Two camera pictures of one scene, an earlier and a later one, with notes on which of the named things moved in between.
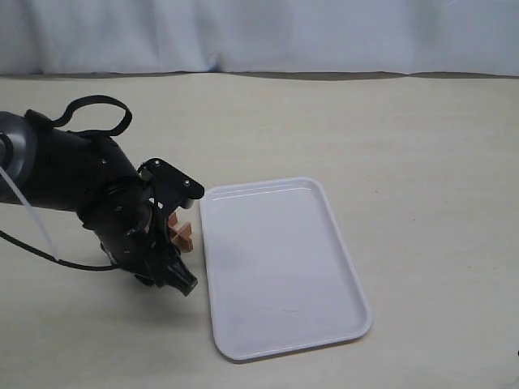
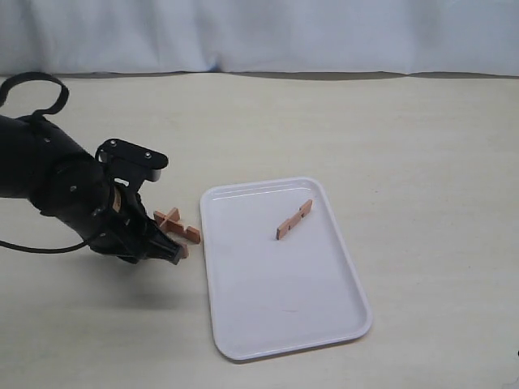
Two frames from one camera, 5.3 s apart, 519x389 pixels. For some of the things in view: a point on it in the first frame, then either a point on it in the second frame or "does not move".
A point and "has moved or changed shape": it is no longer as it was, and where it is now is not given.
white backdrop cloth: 82,36 does not move
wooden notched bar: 173,220 does not move
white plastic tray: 280,275 does not move
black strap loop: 96,99 to 15,79
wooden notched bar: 182,237 has moved or changed shape
